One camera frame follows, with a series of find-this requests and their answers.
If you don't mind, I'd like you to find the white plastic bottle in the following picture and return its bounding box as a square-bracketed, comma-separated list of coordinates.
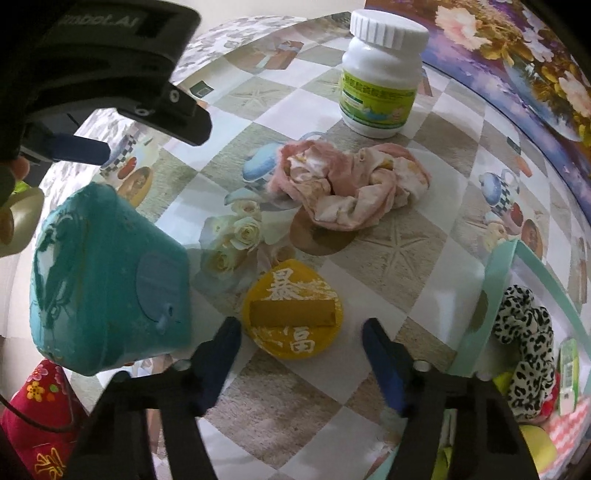
[339, 9, 431, 139]

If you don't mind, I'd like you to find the person's left hand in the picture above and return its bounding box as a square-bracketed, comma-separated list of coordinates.
[9, 156, 31, 182]

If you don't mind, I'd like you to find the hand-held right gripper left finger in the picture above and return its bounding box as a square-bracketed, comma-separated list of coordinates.
[65, 316, 243, 480]

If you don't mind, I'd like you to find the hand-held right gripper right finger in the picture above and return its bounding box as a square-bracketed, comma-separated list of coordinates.
[362, 318, 539, 480]

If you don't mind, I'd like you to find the green tissue packet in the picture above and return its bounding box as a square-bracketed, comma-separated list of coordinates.
[556, 338, 581, 417]

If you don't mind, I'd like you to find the teal plastic container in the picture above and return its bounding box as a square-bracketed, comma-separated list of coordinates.
[28, 182, 192, 376]

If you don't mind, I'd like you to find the leopard print scrunchie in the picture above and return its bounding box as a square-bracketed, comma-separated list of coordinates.
[491, 285, 556, 422]

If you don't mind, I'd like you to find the red embroidered cushion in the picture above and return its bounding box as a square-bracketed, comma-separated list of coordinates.
[0, 359, 89, 480]

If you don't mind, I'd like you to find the checked printed tablecloth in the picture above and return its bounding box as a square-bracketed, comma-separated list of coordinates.
[37, 11, 591, 480]

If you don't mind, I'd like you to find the yellow sponge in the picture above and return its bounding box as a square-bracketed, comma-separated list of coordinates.
[519, 424, 557, 474]

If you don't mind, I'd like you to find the white tray with green rim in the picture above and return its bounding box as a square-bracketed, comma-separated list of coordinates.
[360, 240, 591, 480]

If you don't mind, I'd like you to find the floral wall picture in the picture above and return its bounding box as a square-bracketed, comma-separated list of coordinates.
[365, 0, 591, 149]

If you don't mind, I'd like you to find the yellow round box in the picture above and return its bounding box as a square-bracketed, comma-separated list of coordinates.
[241, 258, 345, 361]

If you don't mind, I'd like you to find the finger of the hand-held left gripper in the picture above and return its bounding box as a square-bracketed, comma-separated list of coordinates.
[115, 82, 213, 147]
[22, 124, 112, 167]

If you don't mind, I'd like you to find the black cable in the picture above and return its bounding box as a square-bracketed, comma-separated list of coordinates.
[0, 396, 75, 435]

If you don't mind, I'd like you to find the pink floral cloth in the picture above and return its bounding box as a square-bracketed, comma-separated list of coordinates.
[265, 140, 433, 232]

